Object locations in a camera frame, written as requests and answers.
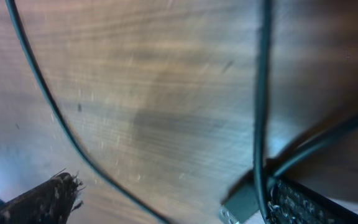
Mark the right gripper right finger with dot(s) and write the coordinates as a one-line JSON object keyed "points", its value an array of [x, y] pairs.
{"points": [[293, 203]]}

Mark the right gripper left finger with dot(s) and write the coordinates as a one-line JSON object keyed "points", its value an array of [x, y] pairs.
{"points": [[48, 203]]}

